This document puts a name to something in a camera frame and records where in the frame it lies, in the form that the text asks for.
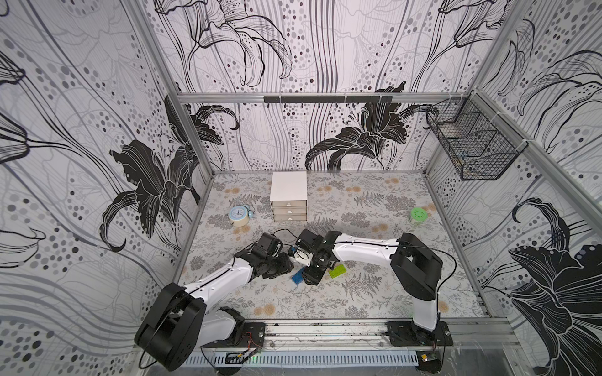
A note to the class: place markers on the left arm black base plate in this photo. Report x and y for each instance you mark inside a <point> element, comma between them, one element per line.
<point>247,335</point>

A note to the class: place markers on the small blue alarm clock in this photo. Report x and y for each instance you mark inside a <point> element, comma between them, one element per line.
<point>240,215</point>

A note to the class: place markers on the black wire basket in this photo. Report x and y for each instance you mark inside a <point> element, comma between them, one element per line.
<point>471,134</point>

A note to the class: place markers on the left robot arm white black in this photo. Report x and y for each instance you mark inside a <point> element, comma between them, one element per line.
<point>183,318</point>

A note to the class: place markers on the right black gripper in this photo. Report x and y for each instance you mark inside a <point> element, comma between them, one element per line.
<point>315,265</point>

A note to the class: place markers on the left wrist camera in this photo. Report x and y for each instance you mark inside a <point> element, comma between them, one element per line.
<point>267,246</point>

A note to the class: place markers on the green lego brick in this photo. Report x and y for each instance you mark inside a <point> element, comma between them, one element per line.
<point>337,271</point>

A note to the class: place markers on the white drawer cabinet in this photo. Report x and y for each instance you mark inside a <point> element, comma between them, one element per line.
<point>289,196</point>

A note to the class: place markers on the white slotted cable duct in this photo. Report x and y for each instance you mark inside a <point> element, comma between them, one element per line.
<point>304,359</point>

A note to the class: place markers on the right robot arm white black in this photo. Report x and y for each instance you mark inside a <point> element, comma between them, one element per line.
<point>414,264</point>

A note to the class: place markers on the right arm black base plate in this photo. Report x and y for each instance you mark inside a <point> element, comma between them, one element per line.
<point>406,333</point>

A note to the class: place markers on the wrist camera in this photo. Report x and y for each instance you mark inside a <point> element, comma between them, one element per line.
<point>267,246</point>
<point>304,247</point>

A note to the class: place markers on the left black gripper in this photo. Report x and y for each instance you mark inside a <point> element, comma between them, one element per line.
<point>285,267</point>

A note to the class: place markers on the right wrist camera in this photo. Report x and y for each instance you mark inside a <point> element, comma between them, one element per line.
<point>304,247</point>

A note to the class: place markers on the blue lego brick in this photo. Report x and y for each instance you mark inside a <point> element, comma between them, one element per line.
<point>298,277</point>

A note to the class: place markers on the aluminium front rail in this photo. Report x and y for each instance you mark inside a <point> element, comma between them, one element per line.
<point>304,335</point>

